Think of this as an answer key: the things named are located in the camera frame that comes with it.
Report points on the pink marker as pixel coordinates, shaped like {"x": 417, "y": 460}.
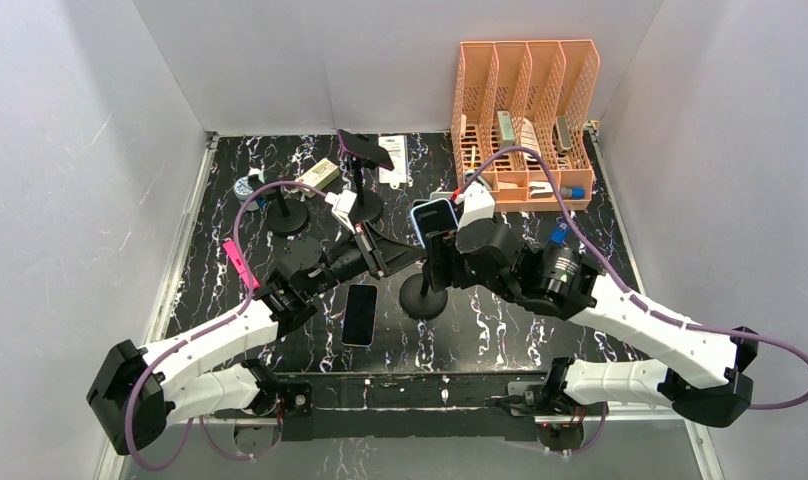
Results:
{"x": 233, "y": 254}

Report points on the orange file organizer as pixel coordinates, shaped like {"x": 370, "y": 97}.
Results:
{"x": 523, "y": 105}

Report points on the white labelled package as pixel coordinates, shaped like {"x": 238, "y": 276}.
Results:
{"x": 396, "y": 146}

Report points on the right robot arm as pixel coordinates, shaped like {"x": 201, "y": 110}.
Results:
{"x": 698, "y": 375}

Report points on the black base frame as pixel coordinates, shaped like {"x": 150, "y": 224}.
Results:
{"x": 425, "y": 405}

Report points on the white-edged black smartphone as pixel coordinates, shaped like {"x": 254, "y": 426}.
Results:
{"x": 358, "y": 326}

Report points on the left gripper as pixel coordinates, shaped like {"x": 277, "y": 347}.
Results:
{"x": 381, "y": 255}

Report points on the black round-base phone stand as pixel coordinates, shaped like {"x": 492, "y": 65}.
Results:
{"x": 282, "y": 216}

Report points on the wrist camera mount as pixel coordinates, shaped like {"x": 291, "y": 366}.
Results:
{"x": 341, "y": 206}
{"x": 474, "y": 203}

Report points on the beige small box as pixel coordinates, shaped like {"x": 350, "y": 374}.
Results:
{"x": 319, "y": 176}

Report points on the light blue phone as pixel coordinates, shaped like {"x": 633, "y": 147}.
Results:
{"x": 431, "y": 217}

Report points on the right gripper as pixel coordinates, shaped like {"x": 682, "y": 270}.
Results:
{"x": 441, "y": 249}

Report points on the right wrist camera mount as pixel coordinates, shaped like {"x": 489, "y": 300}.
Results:
{"x": 474, "y": 203}

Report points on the silver desktop phone stand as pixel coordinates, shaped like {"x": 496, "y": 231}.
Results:
{"x": 440, "y": 195}

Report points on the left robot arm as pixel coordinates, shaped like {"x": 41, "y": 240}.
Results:
{"x": 139, "y": 391}

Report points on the purple phone on stand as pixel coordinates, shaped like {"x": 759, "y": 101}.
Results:
{"x": 358, "y": 147}

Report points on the blue white tape roll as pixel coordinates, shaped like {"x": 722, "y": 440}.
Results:
{"x": 245, "y": 186}

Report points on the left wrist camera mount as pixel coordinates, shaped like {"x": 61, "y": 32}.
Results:
{"x": 341, "y": 206}

